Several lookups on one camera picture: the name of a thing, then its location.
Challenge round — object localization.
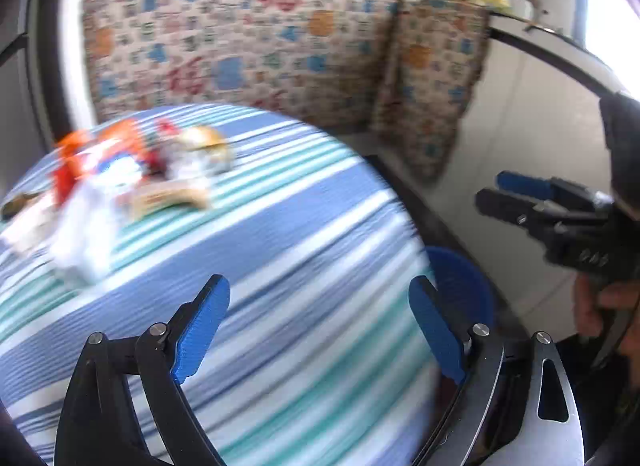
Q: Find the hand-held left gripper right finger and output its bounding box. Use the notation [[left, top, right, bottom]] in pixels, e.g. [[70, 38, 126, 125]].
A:
[[408, 275, 586, 466]]

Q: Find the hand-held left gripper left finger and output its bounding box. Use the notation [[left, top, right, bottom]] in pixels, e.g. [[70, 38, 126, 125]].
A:
[[54, 274, 232, 466]]

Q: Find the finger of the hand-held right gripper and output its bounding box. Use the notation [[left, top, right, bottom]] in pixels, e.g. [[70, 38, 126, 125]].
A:
[[474, 188, 608, 247], [496, 171, 613, 211]]

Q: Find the blue plastic bin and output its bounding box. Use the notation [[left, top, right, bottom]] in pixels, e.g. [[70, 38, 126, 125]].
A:
[[425, 246, 497, 397]]

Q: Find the gold foil packet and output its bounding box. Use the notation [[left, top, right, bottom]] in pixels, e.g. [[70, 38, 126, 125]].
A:
[[177, 125, 236, 177]]

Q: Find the person's right hand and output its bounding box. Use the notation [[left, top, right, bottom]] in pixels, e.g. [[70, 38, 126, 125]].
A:
[[572, 273, 640, 343]]

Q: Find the blue striped cloth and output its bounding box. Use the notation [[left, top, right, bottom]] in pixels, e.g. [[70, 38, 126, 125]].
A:
[[0, 103, 443, 466]]

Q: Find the tan paper wrapper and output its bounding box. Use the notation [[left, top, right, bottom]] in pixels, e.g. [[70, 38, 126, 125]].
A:
[[120, 181, 213, 221]]

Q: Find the small printed blanket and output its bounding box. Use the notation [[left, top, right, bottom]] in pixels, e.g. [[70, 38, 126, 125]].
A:
[[370, 0, 492, 184]]

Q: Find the white plastic bag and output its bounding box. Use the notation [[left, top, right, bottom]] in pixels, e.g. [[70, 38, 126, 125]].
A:
[[47, 178, 123, 284]]

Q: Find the orange snack wrapper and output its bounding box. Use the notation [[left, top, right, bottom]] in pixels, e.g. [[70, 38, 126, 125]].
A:
[[52, 121, 151, 209]]

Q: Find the dark small wrapper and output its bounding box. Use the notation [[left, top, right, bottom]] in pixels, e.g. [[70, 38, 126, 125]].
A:
[[0, 193, 36, 223]]

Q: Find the large printed blanket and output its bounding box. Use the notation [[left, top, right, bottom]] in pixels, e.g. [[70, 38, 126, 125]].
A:
[[81, 0, 401, 134]]

